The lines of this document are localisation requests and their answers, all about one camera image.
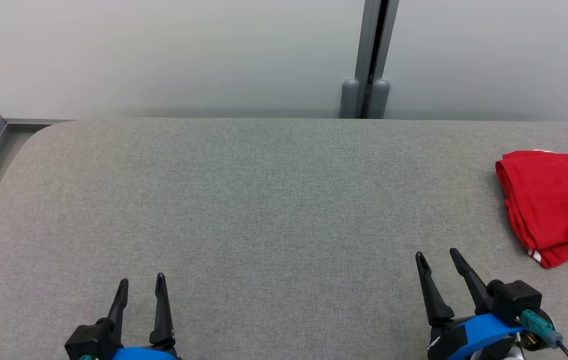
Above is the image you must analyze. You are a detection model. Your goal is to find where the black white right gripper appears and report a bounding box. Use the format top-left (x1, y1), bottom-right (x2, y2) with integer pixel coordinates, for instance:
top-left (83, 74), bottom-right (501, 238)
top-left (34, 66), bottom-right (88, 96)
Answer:
top-left (415, 248), bottom-right (527, 360)

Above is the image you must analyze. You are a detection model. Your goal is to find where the red shirt with white sleeves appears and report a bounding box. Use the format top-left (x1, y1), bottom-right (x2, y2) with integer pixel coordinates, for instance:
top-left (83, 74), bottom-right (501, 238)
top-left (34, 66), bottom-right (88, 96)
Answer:
top-left (495, 149), bottom-right (568, 270)

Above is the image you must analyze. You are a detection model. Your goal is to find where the blue left camera bracket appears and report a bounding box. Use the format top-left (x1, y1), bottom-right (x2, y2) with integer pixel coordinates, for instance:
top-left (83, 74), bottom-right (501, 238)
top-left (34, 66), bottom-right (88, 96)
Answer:
top-left (111, 346), bottom-right (179, 360)

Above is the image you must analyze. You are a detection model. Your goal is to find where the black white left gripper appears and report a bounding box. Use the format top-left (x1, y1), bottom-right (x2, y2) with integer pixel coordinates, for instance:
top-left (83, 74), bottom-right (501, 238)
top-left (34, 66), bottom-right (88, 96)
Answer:
top-left (107, 272), bottom-right (183, 360)

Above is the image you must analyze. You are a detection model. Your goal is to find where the grey cylindrical post bumper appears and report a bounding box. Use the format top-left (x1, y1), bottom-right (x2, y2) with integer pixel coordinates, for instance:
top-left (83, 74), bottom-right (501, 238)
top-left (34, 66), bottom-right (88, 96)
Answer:
top-left (340, 78), bottom-right (361, 120)
top-left (368, 79), bottom-right (391, 120)

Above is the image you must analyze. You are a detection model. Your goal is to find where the blue camera bracket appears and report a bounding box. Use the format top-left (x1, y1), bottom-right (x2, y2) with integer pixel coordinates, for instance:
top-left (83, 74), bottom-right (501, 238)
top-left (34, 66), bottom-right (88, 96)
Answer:
top-left (445, 313), bottom-right (523, 360)
top-left (111, 346), bottom-right (179, 360)

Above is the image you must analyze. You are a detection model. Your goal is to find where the teal right camera cable plug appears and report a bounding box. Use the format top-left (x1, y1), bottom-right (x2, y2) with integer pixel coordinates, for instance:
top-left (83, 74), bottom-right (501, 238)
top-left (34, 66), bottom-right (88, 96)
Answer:
top-left (520, 310), bottom-right (568, 360)

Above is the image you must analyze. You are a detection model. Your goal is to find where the grey wall post with gap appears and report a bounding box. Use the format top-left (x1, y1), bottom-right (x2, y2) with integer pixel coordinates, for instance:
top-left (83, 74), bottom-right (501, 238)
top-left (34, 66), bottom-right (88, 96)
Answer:
top-left (355, 0), bottom-right (400, 120)

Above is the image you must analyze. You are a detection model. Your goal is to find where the blue right camera bracket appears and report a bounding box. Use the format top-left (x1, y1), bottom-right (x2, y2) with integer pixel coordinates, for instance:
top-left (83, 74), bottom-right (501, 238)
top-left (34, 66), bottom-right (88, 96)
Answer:
top-left (445, 313), bottom-right (523, 360)

